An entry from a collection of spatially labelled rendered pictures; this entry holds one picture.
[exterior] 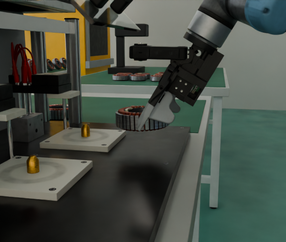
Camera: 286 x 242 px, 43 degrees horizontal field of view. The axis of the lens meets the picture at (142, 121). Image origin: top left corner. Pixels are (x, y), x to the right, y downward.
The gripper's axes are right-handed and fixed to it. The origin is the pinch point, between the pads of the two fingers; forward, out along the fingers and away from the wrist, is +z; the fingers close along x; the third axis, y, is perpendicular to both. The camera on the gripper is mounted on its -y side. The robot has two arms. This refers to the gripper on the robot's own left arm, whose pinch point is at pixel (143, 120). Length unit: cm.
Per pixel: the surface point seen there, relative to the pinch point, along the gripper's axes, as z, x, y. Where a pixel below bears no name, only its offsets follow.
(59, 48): 71, 326, -148
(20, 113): 3.8, -20.2, -16.2
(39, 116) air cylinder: 13.6, 4.7, -21.9
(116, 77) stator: 29, 160, -41
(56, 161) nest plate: 10.2, -15.6, -8.3
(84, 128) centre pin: 9.2, 2.0, -10.5
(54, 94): 5.2, 0.0, -19.4
